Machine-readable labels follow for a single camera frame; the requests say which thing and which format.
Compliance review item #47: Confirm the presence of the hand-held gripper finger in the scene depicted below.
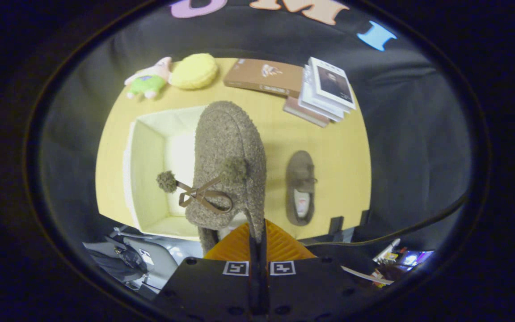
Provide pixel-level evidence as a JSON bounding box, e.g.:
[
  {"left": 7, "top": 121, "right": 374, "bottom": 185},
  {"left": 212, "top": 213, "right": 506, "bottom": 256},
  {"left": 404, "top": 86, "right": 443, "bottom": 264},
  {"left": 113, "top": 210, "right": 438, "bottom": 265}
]
[
  {"left": 257, "top": 218, "right": 377, "bottom": 322},
  {"left": 152, "top": 223, "right": 258, "bottom": 322}
]

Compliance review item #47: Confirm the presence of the brown fuzzy shoe with bow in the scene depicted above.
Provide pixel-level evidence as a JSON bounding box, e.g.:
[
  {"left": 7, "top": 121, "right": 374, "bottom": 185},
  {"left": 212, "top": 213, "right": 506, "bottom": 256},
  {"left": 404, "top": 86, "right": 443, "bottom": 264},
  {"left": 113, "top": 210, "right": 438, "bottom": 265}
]
[
  {"left": 285, "top": 150, "right": 318, "bottom": 227},
  {"left": 156, "top": 101, "right": 267, "bottom": 256}
]

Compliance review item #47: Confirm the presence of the beige fabric storage box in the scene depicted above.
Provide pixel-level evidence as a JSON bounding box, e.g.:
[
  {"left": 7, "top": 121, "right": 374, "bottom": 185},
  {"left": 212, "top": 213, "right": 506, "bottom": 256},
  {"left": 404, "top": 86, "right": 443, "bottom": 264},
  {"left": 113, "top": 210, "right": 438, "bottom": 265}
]
[{"left": 122, "top": 106, "right": 210, "bottom": 238}]

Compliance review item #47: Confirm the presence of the grey metal equipment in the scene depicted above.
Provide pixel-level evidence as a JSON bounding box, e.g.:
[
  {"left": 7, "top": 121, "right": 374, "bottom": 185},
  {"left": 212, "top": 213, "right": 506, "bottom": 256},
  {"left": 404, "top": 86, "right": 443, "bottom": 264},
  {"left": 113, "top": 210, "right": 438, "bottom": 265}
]
[{"left": 82, "top": 225, "right": 187, "bottom": 299}]

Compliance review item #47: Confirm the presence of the white flat device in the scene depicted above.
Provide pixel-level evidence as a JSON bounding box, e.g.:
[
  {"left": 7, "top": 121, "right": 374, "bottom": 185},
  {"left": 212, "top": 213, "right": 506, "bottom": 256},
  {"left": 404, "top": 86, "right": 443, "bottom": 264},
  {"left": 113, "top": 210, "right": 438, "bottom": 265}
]
[{"left": 372, "top": 238, "right": 402, "bottom": 265}]

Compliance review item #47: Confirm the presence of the pinkish brown book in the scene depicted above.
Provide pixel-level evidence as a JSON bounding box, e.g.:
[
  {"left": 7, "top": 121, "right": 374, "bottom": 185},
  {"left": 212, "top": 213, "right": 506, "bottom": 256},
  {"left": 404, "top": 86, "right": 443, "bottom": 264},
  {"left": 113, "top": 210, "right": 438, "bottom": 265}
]
[{"left": 283, "top": 96, "right": 330, "bottom": 128}]

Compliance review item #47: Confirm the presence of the plain white book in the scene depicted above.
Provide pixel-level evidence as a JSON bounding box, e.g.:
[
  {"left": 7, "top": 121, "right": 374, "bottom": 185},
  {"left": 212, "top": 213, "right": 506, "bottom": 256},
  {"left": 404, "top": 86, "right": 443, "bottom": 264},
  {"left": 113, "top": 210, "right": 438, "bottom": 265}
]
[{"left": 297, "top": 65, "right": 346, "bottom": 123}]

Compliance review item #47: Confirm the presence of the yellow round plush cushion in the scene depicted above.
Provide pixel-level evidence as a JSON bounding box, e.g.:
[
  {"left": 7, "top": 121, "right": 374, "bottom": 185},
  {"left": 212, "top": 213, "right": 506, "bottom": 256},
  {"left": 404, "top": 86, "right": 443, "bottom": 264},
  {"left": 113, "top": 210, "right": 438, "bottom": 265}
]
[{"left": 169, "top": 53, "right": 219, "bottom": 90}]

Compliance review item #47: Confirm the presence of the pink and green plush toy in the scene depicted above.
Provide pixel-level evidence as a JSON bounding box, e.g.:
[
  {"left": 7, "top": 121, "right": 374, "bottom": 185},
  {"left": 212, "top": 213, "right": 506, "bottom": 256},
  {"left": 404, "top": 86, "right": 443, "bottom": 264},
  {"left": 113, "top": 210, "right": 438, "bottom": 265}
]
[{"left": 124, "top": 56, "right": 173, "bottom": 100}]

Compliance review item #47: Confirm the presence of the black cable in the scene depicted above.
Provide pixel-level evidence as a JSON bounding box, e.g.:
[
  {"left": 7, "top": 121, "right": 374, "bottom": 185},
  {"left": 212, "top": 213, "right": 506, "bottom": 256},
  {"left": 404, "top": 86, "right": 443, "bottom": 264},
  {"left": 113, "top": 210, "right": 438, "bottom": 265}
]
[{"left": 304, "top": 190, "right": 471, "bottom": 248}]

